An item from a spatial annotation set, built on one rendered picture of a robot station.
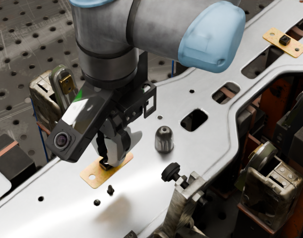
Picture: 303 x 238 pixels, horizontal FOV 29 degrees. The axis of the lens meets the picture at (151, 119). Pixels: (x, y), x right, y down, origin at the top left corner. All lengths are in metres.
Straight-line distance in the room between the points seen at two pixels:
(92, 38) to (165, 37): 0.09
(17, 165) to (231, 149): 0.37
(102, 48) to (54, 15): 1.02
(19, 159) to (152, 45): 0.49
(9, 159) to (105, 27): 0.47
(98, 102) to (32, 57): 0.85
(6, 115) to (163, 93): 0.51
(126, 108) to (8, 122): 0.72
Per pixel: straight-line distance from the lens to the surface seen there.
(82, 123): 0.75
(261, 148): 0.90
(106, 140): 0.83
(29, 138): 1.43
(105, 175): 0.90
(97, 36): 0.66
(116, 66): 0.70
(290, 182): 0.92
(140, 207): 0.96
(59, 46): 1.61
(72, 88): 1.00
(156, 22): 0.62
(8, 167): 1.05
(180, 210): 0.76
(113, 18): 0.63
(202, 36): 0.60
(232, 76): 1.12
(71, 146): 0.76
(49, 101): 1.04
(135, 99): 0.78
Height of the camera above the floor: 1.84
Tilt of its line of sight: 53 degrees down
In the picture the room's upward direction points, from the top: 1 degrees counter-clockwise
